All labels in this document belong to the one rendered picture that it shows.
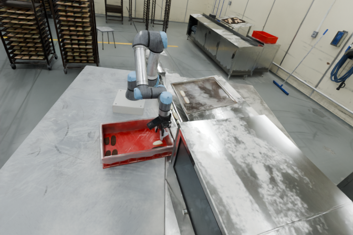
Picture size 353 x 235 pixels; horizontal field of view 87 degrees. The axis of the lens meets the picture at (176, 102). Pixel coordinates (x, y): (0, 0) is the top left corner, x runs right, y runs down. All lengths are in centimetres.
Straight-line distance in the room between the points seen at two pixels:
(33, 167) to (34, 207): 26
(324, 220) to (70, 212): 108
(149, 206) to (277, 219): 66
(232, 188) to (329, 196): 37
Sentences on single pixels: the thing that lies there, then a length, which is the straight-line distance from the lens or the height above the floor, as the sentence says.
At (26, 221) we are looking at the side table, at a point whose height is 82.
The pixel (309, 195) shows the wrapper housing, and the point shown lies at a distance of 89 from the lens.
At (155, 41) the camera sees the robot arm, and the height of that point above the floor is 147.
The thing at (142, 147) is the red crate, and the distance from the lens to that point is 139.
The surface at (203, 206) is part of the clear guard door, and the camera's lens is 77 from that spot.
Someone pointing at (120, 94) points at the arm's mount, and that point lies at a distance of 176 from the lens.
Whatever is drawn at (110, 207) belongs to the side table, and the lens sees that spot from 118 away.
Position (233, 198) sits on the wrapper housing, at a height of 130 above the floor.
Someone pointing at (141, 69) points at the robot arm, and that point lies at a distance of 124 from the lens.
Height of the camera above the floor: 188
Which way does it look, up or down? 35 degrees down
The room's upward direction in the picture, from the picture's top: 11 degrees clockwise
